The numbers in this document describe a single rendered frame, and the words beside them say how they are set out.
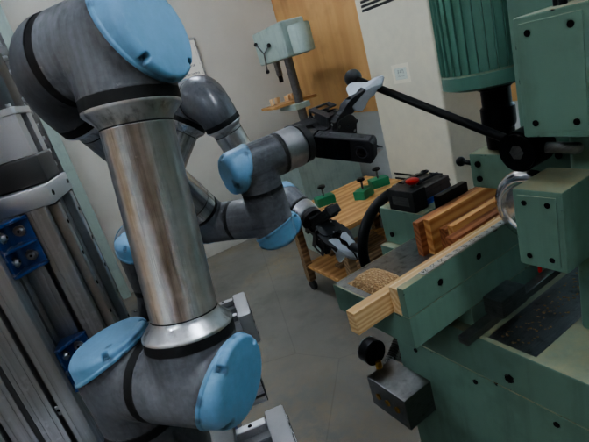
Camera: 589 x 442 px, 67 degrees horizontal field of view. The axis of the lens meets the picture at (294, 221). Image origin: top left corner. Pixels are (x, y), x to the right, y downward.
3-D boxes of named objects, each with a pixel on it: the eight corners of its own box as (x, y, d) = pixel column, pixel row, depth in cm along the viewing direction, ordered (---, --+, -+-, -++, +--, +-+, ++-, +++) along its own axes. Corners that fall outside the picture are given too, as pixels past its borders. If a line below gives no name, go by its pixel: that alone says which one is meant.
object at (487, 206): (504, 217, 96) (500, 193, 94) (510, 218, 94) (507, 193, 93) (451, 251, 88) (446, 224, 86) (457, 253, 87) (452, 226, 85)
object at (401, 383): (397, 384, 109) (390, 357, 107) (436, 409, 99) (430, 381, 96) (372, 403, 106) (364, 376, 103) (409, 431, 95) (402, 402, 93)
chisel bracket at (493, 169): (495, 181, 93) (490, 142, 90) (564, 187, 81) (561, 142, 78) (472, 195, 90) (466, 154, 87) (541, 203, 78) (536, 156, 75)
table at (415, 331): (485, 196, 125) (481, 175, 123) (604, 210, 99) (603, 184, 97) (312, 296, 99) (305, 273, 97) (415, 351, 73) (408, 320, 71)
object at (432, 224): (495, 212, 99) (491, 180, 97) (502, 213, 98) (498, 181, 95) (429, 253, 90) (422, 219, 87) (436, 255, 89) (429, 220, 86)
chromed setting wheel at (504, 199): (507, 231, 78) (498, 163, 74) (582, 244, 67) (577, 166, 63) (495, 238, 76) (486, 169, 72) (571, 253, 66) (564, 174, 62)
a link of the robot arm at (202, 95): (220, 60, 105) (314, 224, 124) (207, 67, 114) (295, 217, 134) (179, 86, 102) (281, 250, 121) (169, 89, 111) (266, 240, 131)
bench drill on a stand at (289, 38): (339, 218, 383) (289, 25, 331) (385, 233, 328) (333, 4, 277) (292, 240, 365) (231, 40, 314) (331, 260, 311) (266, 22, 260)
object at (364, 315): (549, 201, 97) (548, 183, 96) (558, 202, 95) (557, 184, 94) (351, 331, 73) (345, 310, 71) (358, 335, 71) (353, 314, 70)
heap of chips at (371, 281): (373, 267, 91) (372, 260, 90) (409, 281, 82) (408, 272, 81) (347, 283, 88) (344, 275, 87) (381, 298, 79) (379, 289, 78)
